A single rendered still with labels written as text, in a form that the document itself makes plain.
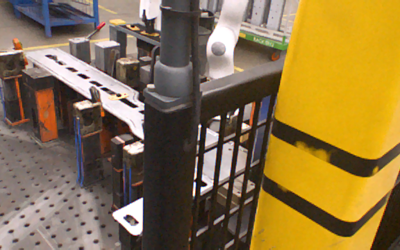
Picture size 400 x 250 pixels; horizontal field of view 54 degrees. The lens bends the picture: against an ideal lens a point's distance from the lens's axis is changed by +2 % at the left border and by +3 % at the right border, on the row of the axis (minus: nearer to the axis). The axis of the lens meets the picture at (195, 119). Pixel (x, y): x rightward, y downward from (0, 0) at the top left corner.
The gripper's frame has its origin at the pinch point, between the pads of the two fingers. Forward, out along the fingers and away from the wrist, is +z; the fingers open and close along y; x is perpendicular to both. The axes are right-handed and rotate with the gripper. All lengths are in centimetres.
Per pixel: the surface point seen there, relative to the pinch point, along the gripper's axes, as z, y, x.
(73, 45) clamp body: 14.4, 7.1, -39.9
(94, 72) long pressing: 18.5, 22.8, -15.7
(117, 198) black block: 43, 67, 28
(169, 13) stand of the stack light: -43, 136, 82
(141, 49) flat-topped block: 10.2, 2.3, -3.2
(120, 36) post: 9.5, -7.7, -22.1
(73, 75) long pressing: 18.5, 30.9, -20.7
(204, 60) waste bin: 99, -245, -71
